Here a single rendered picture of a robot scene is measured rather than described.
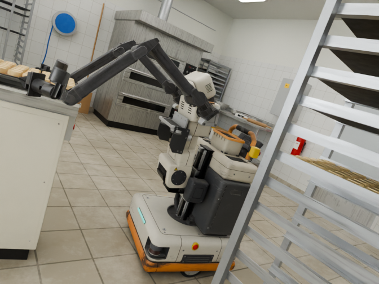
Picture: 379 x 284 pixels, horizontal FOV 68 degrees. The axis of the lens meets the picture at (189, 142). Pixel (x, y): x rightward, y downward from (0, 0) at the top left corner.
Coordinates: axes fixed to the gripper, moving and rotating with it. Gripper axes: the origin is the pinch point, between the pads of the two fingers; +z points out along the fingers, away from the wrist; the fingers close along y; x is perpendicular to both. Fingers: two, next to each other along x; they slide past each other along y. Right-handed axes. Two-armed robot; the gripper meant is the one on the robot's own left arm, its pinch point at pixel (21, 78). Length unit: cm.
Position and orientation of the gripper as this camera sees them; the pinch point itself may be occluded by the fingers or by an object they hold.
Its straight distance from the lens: 142.4
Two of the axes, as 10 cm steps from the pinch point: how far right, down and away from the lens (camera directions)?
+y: -3.2, 9.3, 1.9
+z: -8.9, -3.6, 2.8
